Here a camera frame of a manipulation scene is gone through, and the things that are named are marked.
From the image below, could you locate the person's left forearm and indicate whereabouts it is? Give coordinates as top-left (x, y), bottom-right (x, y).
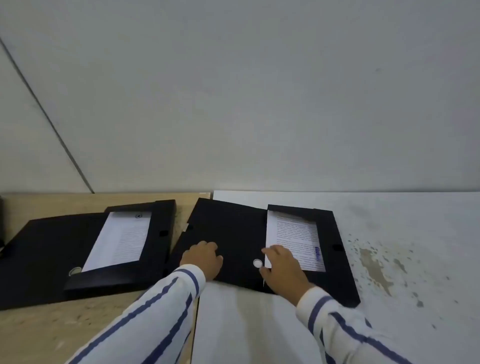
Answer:
top-left (65, 264), bottom-right (207, 364)

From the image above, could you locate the person's right hand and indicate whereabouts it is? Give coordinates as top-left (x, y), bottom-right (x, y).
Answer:
top-left (259, 244), bottom-right (316, 307)

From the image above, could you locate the white printed paper sheet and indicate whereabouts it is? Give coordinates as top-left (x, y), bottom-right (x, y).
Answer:
top-left (81, 211), bottom-right (153, 273)
top-left (264, 209), bottom-right (326, 274)

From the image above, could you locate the person's left hand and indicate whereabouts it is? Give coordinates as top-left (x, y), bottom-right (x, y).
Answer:
top-left (179, 241), bottom-right (224, 282)

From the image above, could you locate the white table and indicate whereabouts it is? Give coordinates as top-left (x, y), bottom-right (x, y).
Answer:
top-left (191, 190), bottom-right (480, 364)

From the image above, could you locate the person's right forearm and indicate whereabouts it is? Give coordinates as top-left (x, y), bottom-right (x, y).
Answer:
top-left (295, 286), bottom-right (413, 364)

